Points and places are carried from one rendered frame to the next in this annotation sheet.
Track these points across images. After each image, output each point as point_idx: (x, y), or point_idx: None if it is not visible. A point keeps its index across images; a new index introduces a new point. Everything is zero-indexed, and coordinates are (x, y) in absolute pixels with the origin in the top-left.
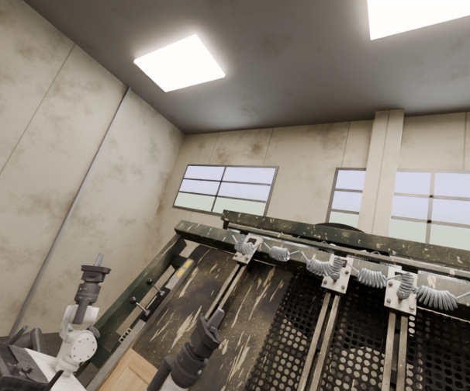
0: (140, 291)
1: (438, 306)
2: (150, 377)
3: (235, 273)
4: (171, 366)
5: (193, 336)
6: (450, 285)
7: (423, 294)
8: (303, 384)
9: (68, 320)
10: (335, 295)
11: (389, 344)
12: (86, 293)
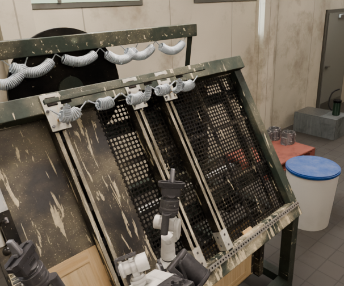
0: None
1: (175, 85)
2: (78, 263)
3: (62, 142)
4: (170, 214)
5: (167, 193)
6: (178, 71)
7: (185, 87)
8: (160, 169)
9: None
10: (139, 110)
11: (174, 120)
12: (47, 273)
